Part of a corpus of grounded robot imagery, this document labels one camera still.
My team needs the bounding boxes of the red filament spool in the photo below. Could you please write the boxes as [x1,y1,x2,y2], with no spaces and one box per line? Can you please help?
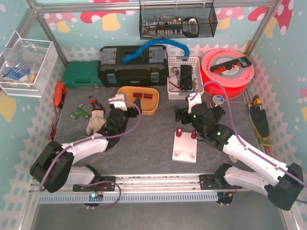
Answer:
[200,48,255,99]

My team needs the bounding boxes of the black yellow work glove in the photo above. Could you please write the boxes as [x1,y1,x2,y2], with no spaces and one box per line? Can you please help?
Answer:
[249,105,271,147]

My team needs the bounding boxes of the grey tape roll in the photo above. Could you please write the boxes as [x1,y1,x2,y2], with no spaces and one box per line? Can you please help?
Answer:
[75,135,88,141]

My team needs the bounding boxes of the black module in basket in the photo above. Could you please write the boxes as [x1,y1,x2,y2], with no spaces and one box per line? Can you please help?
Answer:
[179,65,193,91]

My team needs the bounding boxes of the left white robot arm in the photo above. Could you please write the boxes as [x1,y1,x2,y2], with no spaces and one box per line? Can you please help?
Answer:
[30,93,142,193]

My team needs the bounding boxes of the blue white glove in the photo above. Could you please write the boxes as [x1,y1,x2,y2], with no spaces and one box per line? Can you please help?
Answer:
[4,63,31,82]

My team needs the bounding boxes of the red handled pliers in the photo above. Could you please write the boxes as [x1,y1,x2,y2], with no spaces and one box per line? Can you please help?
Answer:
[89,96,105,112]

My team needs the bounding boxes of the solder wire spool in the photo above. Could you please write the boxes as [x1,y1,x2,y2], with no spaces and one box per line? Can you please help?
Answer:
[210,95,224,108]

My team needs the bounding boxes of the blue corrugated hose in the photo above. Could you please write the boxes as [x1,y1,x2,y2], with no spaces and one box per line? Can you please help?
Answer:
[122,39,190,63]

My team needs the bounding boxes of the green plastic case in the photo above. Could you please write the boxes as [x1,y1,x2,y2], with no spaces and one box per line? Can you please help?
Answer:
[63,60,103,88]

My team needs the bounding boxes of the yellow handled screwdriver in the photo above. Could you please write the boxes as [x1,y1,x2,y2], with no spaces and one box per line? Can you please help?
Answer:
[230,95,262,107]

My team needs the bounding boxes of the orange plastic tray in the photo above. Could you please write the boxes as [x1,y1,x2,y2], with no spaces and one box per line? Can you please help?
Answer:
[117,86,160,115]

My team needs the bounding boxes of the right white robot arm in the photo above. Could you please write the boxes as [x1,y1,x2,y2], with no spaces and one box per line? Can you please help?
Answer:
[175,91,307,211]

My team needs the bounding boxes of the white work glove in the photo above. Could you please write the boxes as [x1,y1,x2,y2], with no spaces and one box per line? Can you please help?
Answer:
[86,110,106,136]

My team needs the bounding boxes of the green small tool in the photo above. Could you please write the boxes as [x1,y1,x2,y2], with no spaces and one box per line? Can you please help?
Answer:
[71,103,90,120]

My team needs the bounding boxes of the aluminium rail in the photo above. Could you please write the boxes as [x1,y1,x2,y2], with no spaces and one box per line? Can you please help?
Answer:
[31,171,286,194]

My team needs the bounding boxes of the white perforated basket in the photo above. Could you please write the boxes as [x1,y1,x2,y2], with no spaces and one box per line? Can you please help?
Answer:
[167,56,204,100]

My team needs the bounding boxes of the black toolbox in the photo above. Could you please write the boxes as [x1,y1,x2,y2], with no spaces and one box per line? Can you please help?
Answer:
[98,45,169,87]

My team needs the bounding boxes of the clear acrylic wall box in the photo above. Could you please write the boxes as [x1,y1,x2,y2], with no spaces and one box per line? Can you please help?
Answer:
[0,32,58,98]

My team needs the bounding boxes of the white peg base plate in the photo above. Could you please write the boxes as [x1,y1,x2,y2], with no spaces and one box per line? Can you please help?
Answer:
[172,132,198,163]

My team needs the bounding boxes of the black terminal strip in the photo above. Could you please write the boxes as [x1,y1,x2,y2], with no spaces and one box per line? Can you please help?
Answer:
[210,57,252,74]

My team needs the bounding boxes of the small red spring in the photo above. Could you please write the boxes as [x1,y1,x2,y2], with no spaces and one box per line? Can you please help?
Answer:
[143,93,153,99]
[133,92,143,98]

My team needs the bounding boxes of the grey slotted cable duct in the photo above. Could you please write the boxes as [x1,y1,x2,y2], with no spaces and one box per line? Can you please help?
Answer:
[38,192,218,204]

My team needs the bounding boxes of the black wire mesh basket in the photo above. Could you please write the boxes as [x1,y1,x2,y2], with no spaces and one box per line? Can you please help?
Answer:
[139,0,218,40]

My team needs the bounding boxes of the orange multimeter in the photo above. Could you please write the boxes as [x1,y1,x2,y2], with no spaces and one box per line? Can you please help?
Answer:
[54,81,68,110]

